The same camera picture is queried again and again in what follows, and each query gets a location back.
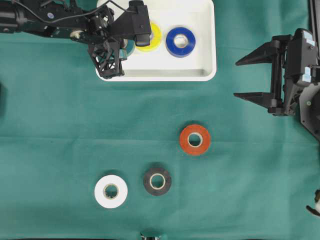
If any black white cable clip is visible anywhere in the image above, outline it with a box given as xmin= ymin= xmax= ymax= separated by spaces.
xmin=306 ymin=189 xmax=320 ymax=217

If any red tape roll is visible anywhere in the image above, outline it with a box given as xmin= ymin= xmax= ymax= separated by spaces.
xmin=179 ymin=124 xmax=211 ymax=156

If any green tape roll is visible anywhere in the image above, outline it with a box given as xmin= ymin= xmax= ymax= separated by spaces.
xmin=125 ymin=40 xmax=136 ymax=57

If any white tape roll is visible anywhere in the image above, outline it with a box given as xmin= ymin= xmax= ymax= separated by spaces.
xmin=94 ymin=174 xmax=128 ymax=209

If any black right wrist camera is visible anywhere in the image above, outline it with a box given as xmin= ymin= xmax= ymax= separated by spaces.
xmin=285 ymin=28 xmax=320 ymax=87

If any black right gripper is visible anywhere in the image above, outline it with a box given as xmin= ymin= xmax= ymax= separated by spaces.
xmin=233 ymin=28 xmax=319 ymax=116

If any white plastic tray case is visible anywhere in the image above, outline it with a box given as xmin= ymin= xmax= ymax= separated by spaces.
xmin=110 ymin=0 xmax=217 ymax=82

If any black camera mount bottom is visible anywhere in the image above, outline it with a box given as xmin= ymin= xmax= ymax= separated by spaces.
xmin=140 ymin=232 xmax=168 ymax=240

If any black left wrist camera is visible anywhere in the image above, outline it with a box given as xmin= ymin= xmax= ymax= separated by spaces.
xmin=107 ymin=0 xmax=152 ymax=47

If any black tape roll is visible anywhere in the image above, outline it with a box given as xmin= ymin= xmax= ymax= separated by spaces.
xmin=143 ymin=166 xmax=172 ymax=197

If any yellow tape roll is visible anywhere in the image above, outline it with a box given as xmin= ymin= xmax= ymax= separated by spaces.
xmin=135 ymin=21 xmax=162 ymax=53

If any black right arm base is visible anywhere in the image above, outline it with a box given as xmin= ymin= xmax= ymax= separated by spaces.
xmin=299 ymin=84 xmax=320 ymax=142

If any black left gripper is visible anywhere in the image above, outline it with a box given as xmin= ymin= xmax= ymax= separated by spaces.
xmin=84 ymin=5 xmax=127 ymax=78

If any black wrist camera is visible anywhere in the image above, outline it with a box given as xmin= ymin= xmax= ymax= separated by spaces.
xmin=285 ymin=28 xmax=320 ymax=87
xmin=107 ymin=0 xmax=152 ymax=47

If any blue tape roll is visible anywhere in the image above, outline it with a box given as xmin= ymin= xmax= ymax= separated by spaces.
xmin=165 ymin=27 xmax=196 ymax=58

